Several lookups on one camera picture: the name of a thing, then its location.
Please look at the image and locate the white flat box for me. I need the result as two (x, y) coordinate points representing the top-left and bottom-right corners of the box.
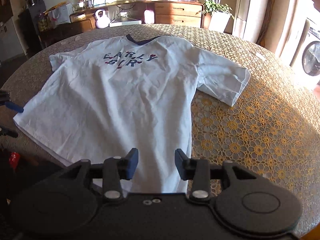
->
(109, 17), (142, 27)

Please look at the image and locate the white printed t-shirt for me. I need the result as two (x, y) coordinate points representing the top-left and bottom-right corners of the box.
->
(14, 35), (251, 193)

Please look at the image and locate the white kettlebell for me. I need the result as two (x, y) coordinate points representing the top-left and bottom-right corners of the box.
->
(95, 9), (111, 29)

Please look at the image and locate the pink lamp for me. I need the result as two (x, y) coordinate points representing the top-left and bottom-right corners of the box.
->
(144, 9), (155, 24)

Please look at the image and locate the white gift bag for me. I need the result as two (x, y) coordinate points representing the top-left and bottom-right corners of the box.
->
(48, 3), (73, 28)

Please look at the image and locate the potted green plant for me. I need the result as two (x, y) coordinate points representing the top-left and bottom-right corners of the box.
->
(198, 0), (234, 33)

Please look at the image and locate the washing machine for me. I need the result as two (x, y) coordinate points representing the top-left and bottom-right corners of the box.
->
(290, 18), (319, 90)

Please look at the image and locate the wooden sideboard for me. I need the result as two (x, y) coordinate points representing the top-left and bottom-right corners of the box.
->
(39, 0), (205, 43)

